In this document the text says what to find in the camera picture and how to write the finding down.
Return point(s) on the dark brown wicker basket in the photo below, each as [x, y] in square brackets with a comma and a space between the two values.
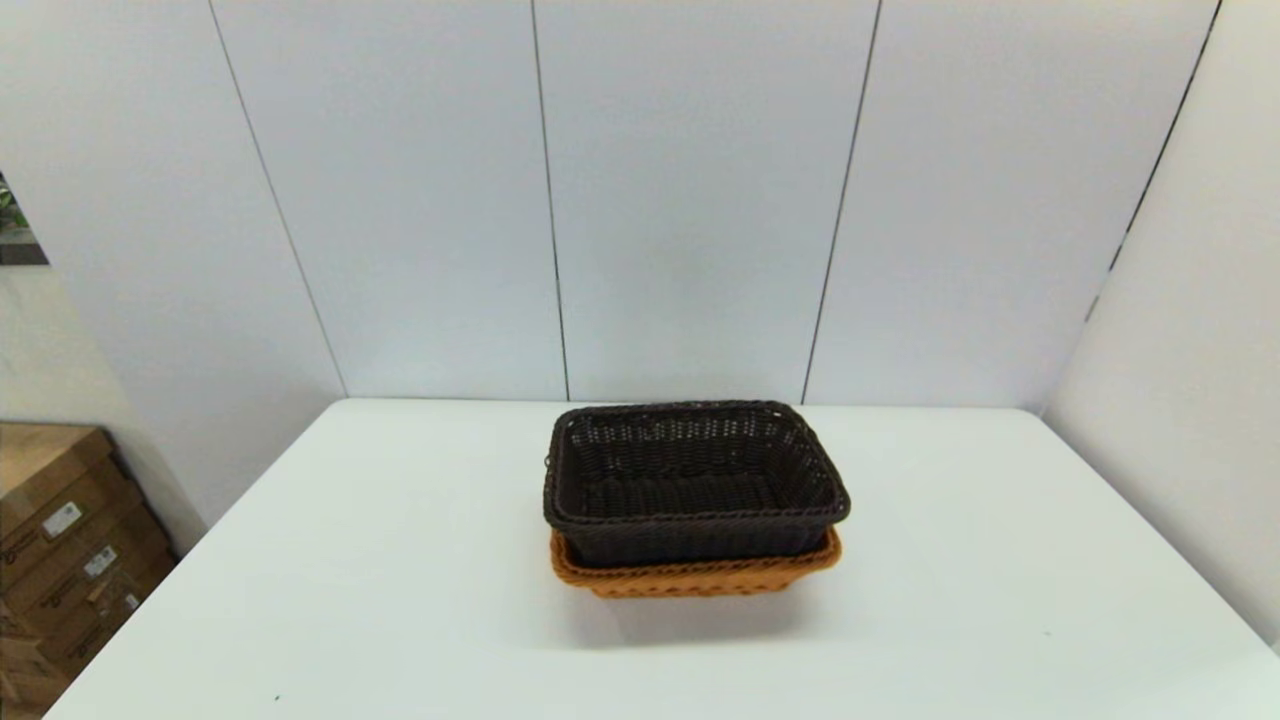
[690, 540]

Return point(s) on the plain cardboard box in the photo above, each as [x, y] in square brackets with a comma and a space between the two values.
[25, 685]

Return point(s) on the cardboard box with white label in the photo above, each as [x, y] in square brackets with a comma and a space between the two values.
[40, 470]
[115, 625]
[80, 585]

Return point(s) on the wall picture with plant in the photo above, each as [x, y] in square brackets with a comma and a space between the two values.
[15, 230]

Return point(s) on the orange wicker basket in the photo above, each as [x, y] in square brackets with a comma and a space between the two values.
[690, 582]

